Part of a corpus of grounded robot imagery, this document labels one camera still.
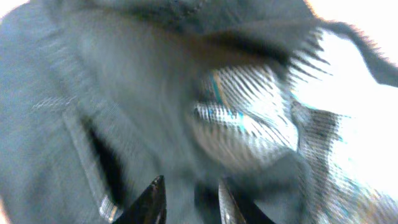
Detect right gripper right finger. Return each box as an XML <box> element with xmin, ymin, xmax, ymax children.
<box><xmin>218</xmin><ymin>180</ymin><xmax>275</xmax><ymax>224</ymax></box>

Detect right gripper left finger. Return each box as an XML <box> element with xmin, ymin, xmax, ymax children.
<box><xmin>113</xmin><ymin>175</ymin><xmax>167</xmax><ymax>224</ymax></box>

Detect black shorts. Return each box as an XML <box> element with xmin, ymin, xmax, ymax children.
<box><xmin>1</xmin><ymin>1</ymin><xmax>397</xmax><ymax>223</ymax></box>

